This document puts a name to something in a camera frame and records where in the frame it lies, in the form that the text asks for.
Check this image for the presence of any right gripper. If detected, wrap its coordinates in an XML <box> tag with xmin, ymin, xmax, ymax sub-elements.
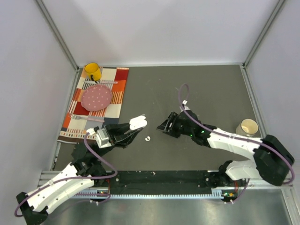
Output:
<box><xmin>157</xmin><ymin>112</ymin><xmax>194</xmax><ymax>138</ymax></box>

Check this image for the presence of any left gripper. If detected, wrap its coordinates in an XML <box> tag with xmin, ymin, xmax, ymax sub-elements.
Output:
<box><xmin>94</xmin><ymin>120</ymin><xmax>143</xmax><ymax>159</ymax></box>

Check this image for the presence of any white charging case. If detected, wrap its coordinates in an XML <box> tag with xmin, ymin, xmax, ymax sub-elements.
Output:
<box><xmin>129</xmin><ymin>115</ymin><xmax>148</xmax><ymax>130</ymax></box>

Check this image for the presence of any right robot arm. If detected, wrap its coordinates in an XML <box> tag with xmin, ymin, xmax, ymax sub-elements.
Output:
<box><xmin>157</xmin><ymin>110</ymin><xmax>294</xmax><ymax>186</ymax></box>

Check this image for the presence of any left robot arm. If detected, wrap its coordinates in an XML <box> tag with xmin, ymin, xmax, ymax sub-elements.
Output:
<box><xmin>15</xmin><ymin>118</ymin><xmax>147</xmax><ymax>225</ymax></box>

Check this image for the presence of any pink polka dot plate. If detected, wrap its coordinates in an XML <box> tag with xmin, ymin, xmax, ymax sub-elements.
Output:
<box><xmin>81</xmin><ymin>84</ymin><xmax>113</xmax><ymax>112</ymax></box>

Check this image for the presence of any patchwork orange placemat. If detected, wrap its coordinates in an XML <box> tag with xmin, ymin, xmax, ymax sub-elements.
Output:
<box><xmin>58</xmin><ymin>67</ymin><xmax>129</xmax><ymax>143</ymax></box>

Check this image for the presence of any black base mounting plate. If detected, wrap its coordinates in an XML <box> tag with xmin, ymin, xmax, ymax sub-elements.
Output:
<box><xmin>93</xmin><ymin>170</ymin><xmax>249</xmax><ymax>195</ymax></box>

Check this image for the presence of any yellow mug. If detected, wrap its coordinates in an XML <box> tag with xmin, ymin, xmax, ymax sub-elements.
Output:
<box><xmin>84</xmin><ymin>62</ymin><xmax>102</xmax><ymax>82</ymax></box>

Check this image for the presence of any cream dotted mug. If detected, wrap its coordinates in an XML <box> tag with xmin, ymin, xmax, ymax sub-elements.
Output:
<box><xmin>236</xmin><ymin>119</ymin><xmax>259</xmax><ymax>137</ymax></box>

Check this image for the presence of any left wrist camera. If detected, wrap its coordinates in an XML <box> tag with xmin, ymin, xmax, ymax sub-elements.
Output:
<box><xmin>87</xmin><ymin>127</ymin><xmax>112</xmax><ymax>149</ymax></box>

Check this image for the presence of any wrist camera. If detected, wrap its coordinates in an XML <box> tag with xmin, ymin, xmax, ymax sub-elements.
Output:
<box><xmin>180</xmin><ymin>100</ymin><xmax>190</xmax><ymax>111</ymax></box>
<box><xmin>87</xmin><ymin>127</ymin><xmax>112</xmax><ymax>149</ymax></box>

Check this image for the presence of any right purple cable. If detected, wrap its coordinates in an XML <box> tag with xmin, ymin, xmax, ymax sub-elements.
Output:
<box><xmin>179</xmin><ymin>83</ymin><xmax>295</xmax><ymax>204</ymax></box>

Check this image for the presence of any purple cable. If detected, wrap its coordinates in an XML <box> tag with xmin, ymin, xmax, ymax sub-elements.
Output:
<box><xmin>14</xmin><ymin>132</ymin><xmax>118</xmax><ymax>216</ymax></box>
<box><xmin>179</xmin><ymin>83</ymin><xmax>295</xmax><ymax>204</ymax></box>

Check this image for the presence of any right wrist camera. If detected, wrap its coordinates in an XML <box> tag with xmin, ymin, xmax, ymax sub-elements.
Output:
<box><xmin>180</xmin><ymin>100</ymin><xmax>190</xmax><ymax>111</ymax></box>

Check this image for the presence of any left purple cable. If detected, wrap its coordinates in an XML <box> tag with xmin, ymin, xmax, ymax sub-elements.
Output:
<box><xmin>14</xmin><ymin>132</ymin><xmax>118</xmax><ymax>216</ymax></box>

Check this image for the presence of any white cable duct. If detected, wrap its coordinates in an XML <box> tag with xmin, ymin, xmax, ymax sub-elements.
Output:
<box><xmin>72</xmin><ymin>189</ymin><xmax>236</xmax><ymax>199</ymax></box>

